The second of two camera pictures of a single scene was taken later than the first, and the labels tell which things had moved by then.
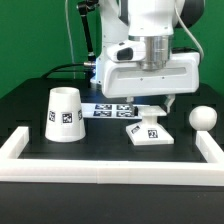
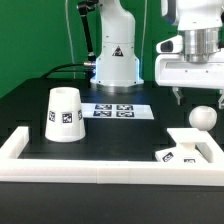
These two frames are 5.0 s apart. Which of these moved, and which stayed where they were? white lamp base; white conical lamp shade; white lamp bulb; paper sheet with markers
Moved: white lamp base
Stayed: paper sheet with markers; white conical lamp shade; white lamp bulb
